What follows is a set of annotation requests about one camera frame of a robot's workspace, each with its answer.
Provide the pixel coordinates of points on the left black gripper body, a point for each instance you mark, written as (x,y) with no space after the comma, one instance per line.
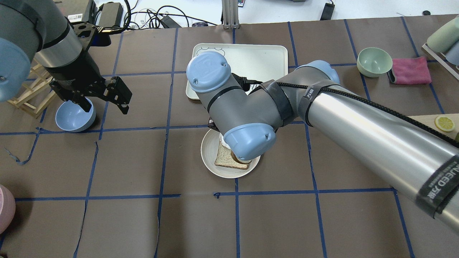
(72,72)

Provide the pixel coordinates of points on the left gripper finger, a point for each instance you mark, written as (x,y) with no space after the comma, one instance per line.
(84,103)
(122,102)

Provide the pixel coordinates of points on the cream round plate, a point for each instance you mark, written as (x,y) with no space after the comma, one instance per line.
(208,151)

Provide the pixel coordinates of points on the bread slice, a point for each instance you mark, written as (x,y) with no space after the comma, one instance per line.
(227,159)
(238,159)

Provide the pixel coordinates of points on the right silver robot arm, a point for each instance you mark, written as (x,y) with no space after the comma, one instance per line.
(418,161)

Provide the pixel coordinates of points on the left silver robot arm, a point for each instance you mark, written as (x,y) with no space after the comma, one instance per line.
(37,30)

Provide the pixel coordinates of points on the bread slice on plate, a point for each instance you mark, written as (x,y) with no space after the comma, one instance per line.
(227,159)

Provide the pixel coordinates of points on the blue bowl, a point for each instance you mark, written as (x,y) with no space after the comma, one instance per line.
(72,118)

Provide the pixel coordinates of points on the wooden peg rack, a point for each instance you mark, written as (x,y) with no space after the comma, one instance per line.
(36,95)

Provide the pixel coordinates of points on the black electronics box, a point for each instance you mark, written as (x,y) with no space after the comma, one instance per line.
(78,10)

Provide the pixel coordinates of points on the toy fried egg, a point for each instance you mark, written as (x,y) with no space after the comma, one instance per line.
(222,141)

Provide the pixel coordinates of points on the pink bowl with ice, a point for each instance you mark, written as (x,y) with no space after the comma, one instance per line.
(7,208)

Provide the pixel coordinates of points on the cream bear tray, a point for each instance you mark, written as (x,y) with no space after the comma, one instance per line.
(251,59)

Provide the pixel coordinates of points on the black power adapter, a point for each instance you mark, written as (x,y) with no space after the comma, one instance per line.
(328,11)

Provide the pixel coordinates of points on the mint green bowl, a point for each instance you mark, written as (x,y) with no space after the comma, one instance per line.
(374,62)

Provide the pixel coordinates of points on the pink cloth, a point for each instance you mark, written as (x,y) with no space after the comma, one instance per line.
(409,71)

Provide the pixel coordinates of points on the wooden cutting board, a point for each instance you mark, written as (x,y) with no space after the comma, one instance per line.
(429,120)

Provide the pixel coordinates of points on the lemon half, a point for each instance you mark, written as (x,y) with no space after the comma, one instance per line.
(444,123)

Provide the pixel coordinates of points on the green cup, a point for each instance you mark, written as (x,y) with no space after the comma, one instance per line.
(445,37)

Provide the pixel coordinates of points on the blue cup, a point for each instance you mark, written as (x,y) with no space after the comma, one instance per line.
(452,56)

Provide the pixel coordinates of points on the aluminium frame post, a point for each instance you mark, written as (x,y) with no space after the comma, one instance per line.
(230,14)

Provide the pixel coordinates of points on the white wire cup rack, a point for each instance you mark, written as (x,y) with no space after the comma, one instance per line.
(441,59)

